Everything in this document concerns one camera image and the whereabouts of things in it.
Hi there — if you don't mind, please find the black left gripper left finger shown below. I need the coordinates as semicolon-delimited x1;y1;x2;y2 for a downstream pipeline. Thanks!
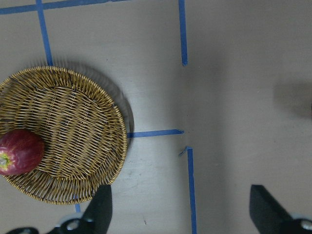
50;185;113;234

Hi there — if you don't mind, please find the woven wicker basket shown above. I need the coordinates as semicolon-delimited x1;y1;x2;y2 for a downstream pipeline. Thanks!
0;66;128;205

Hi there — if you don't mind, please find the red apple in basket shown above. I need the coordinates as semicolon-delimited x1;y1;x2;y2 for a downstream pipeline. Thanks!
0;129;45;176

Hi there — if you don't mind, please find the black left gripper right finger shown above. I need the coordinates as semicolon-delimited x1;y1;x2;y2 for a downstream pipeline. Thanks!
249;184;312;234

